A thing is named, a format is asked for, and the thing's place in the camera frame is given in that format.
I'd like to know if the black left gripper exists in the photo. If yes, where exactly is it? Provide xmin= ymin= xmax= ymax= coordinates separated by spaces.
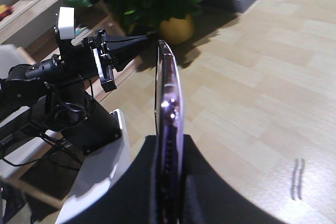
xmin=82 ymin=28 xmax=150 ymax=93

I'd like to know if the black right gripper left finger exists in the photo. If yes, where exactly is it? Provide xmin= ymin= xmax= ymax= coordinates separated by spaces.
xmin=65 ymin=135 xmax=161 ymax=223

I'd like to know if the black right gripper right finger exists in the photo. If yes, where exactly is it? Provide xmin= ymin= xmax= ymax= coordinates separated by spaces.
xmin=182 ymin=135 xmax=283 ymax=223

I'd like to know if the black smartphone with sticker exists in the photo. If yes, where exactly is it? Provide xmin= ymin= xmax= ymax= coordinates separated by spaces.
xmin=155 ymin=40 xmax=184 ymax=223

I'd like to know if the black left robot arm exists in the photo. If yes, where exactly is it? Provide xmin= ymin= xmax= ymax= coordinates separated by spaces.
xmin=1 ymin=30 xmax=155 ymax=223

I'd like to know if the yellow plant pot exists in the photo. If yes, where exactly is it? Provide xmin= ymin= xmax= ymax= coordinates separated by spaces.
xmin=158 ymin=14 xmax=195 ymax=45

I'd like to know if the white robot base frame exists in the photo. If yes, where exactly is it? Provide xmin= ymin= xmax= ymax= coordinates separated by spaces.
xmin=0 ymin=108 xmax=131 ymax=224

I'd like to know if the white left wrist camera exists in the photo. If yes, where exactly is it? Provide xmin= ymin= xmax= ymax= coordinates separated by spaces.
xmin=57 ymin=7 xmax=76 ymax=40

